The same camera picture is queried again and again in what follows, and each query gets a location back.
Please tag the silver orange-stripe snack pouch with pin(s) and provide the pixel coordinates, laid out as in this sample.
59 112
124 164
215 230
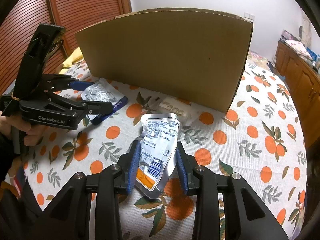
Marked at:
157 152

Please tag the small white cake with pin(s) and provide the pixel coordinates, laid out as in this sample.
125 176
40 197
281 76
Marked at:
186 113

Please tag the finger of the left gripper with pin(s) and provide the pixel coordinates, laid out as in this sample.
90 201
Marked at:
75 83
95 106

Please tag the person left hand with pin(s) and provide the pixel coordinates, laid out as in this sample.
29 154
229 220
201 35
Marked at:
33 132

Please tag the brown cardboard box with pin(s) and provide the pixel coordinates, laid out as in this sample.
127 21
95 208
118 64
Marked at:
193 54

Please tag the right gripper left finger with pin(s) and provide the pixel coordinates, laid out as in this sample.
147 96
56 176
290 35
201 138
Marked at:
67 215

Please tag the wooden sideboard cabinet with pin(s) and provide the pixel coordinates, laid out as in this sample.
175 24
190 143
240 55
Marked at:
303 85

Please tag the folded floral cloth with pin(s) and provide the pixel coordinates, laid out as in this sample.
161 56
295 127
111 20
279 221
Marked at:
299 48

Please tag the white wall switch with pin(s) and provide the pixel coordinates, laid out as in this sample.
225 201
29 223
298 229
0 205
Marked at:
249 16

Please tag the yellow plush toy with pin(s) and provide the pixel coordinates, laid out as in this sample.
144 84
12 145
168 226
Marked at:
75 56

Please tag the small white fan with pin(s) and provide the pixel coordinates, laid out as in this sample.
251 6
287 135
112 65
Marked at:
300 31

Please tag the silver blue snack pouch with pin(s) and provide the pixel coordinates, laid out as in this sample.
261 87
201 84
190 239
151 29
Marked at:
102 91

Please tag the orange print bed sheet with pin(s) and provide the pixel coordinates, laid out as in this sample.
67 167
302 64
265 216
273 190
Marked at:
260 137

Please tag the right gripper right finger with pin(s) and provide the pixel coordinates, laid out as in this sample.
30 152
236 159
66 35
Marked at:
225 202

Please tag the wooden louvered wardrobe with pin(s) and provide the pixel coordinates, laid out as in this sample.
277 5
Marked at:
23 19

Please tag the floral quilt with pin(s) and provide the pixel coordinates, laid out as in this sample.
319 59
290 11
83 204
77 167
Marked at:
256 60

